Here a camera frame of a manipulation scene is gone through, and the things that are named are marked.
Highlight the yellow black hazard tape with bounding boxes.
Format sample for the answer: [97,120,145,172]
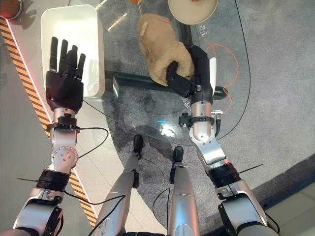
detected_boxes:
[0,16,98,228]

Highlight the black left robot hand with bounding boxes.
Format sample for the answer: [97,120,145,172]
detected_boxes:
[45,36,87,111]

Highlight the red round stool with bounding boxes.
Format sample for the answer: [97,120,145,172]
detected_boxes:
[0,0,24,19]

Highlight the black thin cable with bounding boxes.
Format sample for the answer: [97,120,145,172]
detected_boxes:
[216,0,252,140]

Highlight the beige fuzzy cloth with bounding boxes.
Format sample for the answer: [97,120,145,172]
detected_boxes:
[136,13,196,87]

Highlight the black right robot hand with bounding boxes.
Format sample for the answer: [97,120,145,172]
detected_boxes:
[165,44,218,100]

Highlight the white rectangular plastic basket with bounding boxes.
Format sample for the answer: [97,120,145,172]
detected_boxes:
[40,4,106,98]

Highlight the round beige bowl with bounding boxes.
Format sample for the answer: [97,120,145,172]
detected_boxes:
[168,0,219,26]

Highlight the silver right robot leg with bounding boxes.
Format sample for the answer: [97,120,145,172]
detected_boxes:
[167,146,200,236]

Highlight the silver left robot leg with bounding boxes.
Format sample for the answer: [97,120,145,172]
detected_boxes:
[94,134,144,236]

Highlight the silver robot leg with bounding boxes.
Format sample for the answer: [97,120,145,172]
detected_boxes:
[94,134,144,236]
[167,146,200,236]

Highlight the orange thin cable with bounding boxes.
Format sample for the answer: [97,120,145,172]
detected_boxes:
[203,43,240,111]

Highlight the black table frame bar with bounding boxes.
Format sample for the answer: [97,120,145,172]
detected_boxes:
[104,70,228,101]

